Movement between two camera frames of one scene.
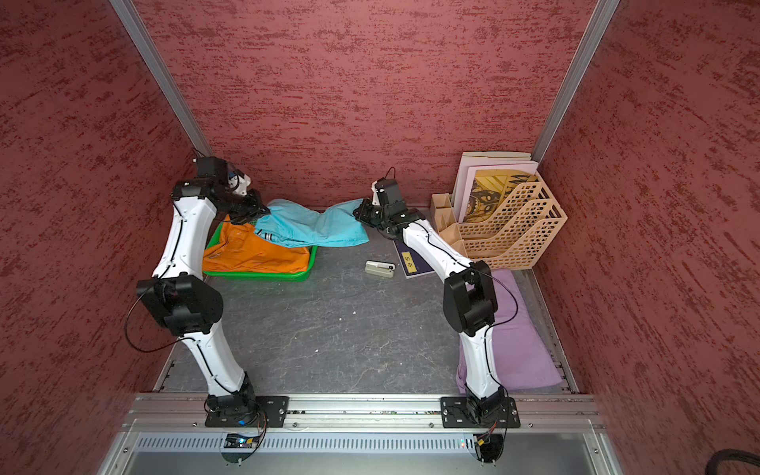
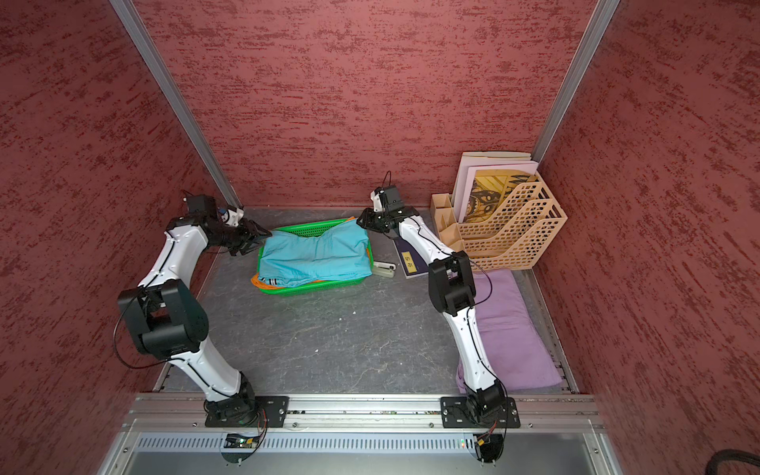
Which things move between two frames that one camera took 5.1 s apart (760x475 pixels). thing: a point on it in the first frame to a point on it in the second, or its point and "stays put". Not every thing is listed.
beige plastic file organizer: x=513 y=236 stays put
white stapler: x=378 y=268 stays put
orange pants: x=237 y=248 to x=256 y=280
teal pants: x=296 y=226 to x=340 y=252
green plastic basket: x=259 y=276 to x=311 y=229
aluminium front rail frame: x=364 y=434 stays put
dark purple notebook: x=412 y=265 stays put
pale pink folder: x=467 y=167 stays put
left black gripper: x=255 y=210 to x=250 y=235
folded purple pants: x=521 y=359 stays put
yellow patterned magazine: x=489 y=188 stays put
